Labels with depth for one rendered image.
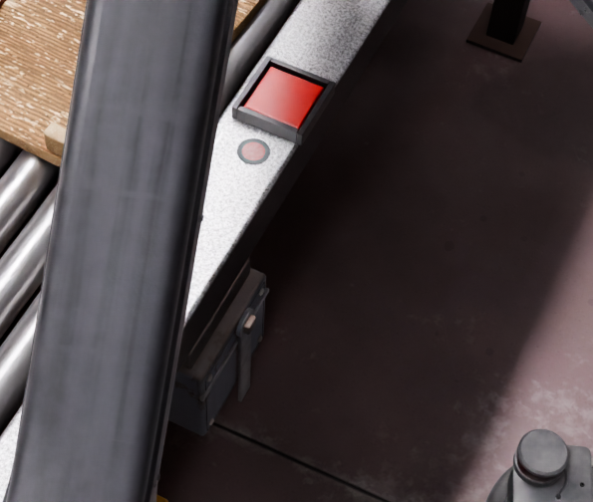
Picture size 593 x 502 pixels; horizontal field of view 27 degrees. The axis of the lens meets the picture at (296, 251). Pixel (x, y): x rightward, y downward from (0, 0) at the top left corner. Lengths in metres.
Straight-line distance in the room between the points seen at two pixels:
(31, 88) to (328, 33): 0.31
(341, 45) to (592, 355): 1.05
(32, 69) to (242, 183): 0.24
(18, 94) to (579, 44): 1.62
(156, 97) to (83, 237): 0.06
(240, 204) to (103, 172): 0.69
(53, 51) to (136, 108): 0.80
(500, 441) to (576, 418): 0.14
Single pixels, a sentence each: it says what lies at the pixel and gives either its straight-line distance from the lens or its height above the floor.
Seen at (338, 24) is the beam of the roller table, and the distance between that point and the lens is 1.31.
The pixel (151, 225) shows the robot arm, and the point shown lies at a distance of 0.47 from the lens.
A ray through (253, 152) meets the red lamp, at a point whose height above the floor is 0.92.
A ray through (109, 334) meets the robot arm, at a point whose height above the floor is 1.44.
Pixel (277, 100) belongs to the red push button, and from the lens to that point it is 1.22.
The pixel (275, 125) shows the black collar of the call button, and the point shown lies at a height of 0.93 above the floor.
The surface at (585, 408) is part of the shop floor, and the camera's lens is 2.15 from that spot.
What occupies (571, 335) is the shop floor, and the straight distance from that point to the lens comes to 2.22.
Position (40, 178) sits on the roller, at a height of 0.91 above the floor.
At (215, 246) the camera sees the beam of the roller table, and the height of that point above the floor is 0.92.
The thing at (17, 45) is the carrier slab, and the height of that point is 0.94.
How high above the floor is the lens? 1.85
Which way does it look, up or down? 56 degrees down
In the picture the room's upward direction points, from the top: 4 degrees clockwise
